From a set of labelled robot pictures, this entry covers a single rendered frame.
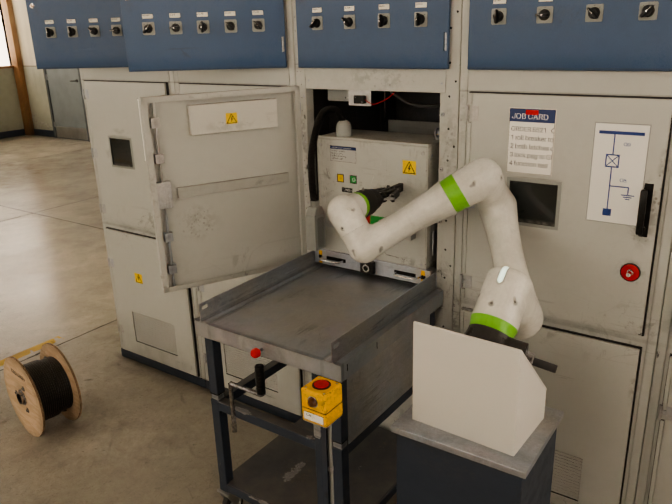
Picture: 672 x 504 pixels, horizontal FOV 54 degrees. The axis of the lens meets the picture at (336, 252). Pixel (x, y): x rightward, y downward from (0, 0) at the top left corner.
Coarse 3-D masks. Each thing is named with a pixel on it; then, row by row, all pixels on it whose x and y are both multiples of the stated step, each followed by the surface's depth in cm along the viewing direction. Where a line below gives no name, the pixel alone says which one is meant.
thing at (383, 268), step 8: (320, 256) 272; (328, 256) 269; (336, 256) 267; (344, 256) 264; (328, 264) 271; (336, 264) 268; (344, 264) 266; (352, 264) 263; (376, 264) 256; (384, 264) 254; (392, 264) 252; (400, 264) 251; (376, 272) 257; (384, 272) 255; (392, 272) 253; (400, 272) 251; (408, 272) 249; (432, 272) 244; (408, 280) 250
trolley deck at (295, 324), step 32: (288, 288) 252; (320, 288) 251; (352, 288) 250; (384, 288) 249; (224, 320) 226; (256, 320) 225; (288, 320) 224; (320, 320) 224; (352, 320) 223; (416, 320) 230; (288, 352) 204; (320, 352) 201; (352, 352) 201
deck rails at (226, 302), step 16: (304, 256) 268; (272, 272) 253; (288, 272) 261; (304, 272) 267; (240, 288) 239; (256, 288) 246; (272, 288) 251; (416, 288) 233; (432, 288) 245; (208, 304) 227; (224, 304) 233; (240, 304) 238; (400, 304) 225; (208, 320) 225; (368, 320) 208; (384, 320) 217; (352, 336) 202; (368, 336) 210; (336, 352) 196
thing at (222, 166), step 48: (192, 96) 237; (240, 96) 249; (288, 96) 259; (144, 144) 236; (192, 144) 245; (240, 144) 254; (288, 144) 264; (192, 192) 248; (240, 192) 260; (288, 192) 270; (192, 240) 255; (240, 240) 265; (288, 240) 276
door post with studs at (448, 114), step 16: (448, 80) 220; (448, 96) 222; (448, 112) 224; (448, 128) 225; (448, 144) 227; (448, 160) 229; (448, 224) 236; (448, 240) 238; (448, 256) 240; (448, 272) 242; (448, 288) 244; (448, 304) 246; (448, 320) 248
